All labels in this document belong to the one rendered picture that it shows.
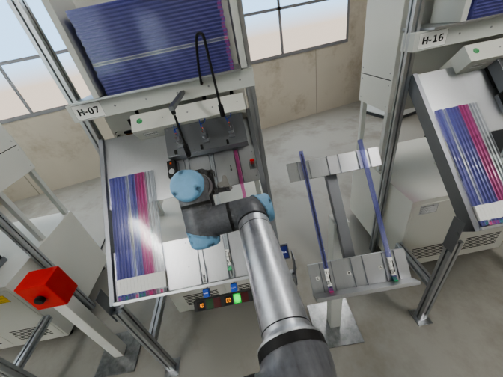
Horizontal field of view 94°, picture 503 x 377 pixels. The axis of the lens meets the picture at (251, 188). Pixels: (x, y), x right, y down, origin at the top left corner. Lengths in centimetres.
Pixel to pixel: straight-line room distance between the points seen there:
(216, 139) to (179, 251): 49
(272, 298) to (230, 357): 128
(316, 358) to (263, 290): 12
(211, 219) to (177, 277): 52
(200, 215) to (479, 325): 166
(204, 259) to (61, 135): 357
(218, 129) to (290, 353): 86
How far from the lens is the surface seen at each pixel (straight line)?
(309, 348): 35
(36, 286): 140
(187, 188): 54
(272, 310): 38
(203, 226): 56
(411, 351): 170
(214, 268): 99
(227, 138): 100
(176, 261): 103
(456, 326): 185
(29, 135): 443
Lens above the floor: 151
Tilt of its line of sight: 34 degrees down
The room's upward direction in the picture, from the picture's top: 12 degrees counter-clockwise
